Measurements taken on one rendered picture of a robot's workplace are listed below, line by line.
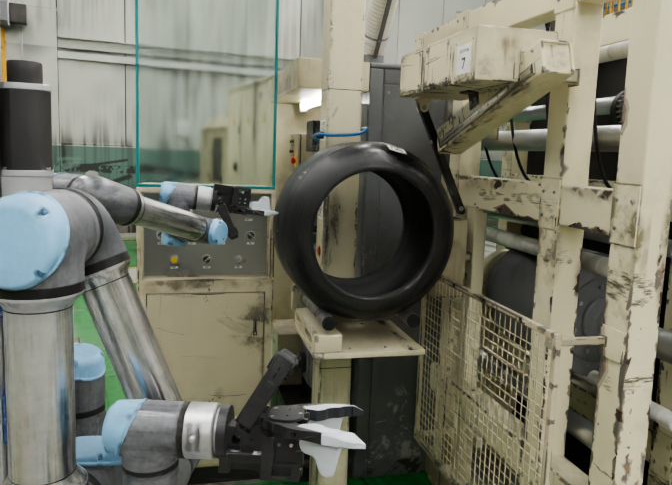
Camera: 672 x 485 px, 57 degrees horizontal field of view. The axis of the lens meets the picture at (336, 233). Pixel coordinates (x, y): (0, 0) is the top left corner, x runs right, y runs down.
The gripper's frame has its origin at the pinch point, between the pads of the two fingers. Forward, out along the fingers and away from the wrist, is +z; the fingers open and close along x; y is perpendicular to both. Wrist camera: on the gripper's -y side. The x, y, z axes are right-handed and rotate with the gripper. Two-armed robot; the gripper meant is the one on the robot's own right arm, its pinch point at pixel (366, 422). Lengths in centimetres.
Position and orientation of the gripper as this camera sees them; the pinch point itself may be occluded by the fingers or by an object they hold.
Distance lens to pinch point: 88.1
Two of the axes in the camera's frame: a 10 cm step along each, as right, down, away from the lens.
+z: 10.0, 0.4, -0.3
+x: -0.3, -0.1, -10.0
